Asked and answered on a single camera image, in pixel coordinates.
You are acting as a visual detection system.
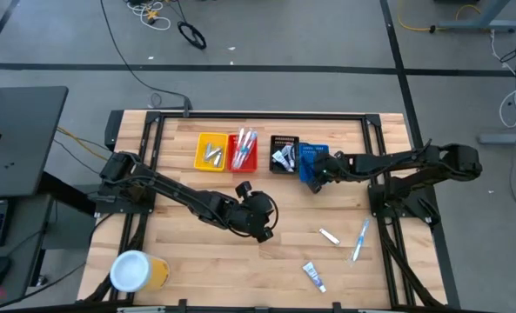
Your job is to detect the small white tube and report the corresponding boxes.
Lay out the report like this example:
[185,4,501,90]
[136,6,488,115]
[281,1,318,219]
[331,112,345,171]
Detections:
[318,227,342,244]

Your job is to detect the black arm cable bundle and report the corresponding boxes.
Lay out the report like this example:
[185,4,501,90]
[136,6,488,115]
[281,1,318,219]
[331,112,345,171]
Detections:
[81,212,152,305]
[377,216,446,310]

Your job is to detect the black desk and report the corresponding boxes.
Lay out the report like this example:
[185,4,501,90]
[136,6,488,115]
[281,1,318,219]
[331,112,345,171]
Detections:
[0,85,70,199]

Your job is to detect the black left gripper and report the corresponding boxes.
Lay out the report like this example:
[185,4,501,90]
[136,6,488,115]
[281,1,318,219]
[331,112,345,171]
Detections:
[233,181,278,243]

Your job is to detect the black plastic basket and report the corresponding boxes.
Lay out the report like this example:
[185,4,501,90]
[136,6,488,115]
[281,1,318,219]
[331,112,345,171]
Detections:
[269,135,301,175]

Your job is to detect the packaged red toothbrush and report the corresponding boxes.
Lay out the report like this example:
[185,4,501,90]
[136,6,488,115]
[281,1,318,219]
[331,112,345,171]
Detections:
[232,127,245,169]

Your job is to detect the black table end plate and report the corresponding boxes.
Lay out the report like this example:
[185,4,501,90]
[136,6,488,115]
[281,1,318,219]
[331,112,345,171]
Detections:
[104,110,124,152]

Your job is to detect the looped white cable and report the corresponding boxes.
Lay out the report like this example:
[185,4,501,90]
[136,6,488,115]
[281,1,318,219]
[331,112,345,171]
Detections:
[490,29,516,130]

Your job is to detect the yellow plastic basket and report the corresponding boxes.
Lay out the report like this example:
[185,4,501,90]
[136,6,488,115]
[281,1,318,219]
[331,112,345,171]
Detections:
[194,132,230,172]

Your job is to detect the black cable ring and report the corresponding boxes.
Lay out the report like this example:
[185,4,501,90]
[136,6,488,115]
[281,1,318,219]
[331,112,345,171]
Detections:
[177,20,208,50]

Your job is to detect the long black floor cable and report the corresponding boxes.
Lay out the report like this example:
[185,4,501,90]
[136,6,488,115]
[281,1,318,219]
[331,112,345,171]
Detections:
[99,0,193,118]

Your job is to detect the packaged blue toothbrush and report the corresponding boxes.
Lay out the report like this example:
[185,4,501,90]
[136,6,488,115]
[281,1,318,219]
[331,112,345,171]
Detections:
[239,130,258,169]
[350,216,371,263]

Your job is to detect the grey desk foot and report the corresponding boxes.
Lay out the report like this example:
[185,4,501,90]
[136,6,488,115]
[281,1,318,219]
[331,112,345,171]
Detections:
[478,132,516,145]

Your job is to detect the coiled white cable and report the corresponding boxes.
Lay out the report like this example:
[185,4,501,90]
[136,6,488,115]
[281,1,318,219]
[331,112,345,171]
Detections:
[125,0,172,31]

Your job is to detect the blue plastic basket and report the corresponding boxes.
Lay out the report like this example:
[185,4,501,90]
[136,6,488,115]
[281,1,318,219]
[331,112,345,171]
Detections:
[298,143,331,183]

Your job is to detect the grey desk base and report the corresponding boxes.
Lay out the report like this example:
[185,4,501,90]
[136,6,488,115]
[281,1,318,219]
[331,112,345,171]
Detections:
[431,0,516,34]

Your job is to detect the black aluminium table frame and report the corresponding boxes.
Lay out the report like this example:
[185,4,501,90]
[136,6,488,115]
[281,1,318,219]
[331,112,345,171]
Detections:
[81,110,450,313]

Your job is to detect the thin yellow cable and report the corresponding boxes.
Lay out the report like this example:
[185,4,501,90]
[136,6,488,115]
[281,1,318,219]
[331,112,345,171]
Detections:
[56,125,111,162]

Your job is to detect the yellow floor cable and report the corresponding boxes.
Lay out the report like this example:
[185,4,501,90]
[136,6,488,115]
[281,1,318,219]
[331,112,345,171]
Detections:
[396,3,483,33]

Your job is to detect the red plastic basket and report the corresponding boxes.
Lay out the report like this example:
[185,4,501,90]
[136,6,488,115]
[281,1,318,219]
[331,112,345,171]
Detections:
[226,133,259,174]

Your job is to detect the yellow cup with white lid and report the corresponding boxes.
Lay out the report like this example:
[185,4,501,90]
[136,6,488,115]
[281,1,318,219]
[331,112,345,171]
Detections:
[109,249,171,293]

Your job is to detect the dark grey low desk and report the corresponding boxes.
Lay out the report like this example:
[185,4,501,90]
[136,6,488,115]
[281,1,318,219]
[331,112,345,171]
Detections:
[0,194,53,305]

